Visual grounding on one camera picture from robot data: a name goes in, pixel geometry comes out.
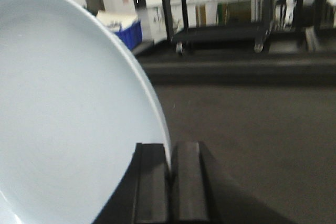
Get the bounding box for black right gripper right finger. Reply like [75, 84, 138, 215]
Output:
[171, 142, 294, 223]

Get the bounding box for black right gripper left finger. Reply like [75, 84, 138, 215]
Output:
[94, 143, 170, 223]

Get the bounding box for light blue round tray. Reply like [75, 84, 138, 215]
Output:
[1, 0, 171, 223]

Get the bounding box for blue storage crate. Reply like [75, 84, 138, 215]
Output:
[113, 20, 143, 50]

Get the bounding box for black wheeled cart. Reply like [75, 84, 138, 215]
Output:
[162, 0, 274, 54]

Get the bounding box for black raised table ledge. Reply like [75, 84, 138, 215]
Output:
[138, 51, 335, 86]

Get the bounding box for white cardboard box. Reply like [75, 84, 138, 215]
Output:
[136, 5, 183, 44]

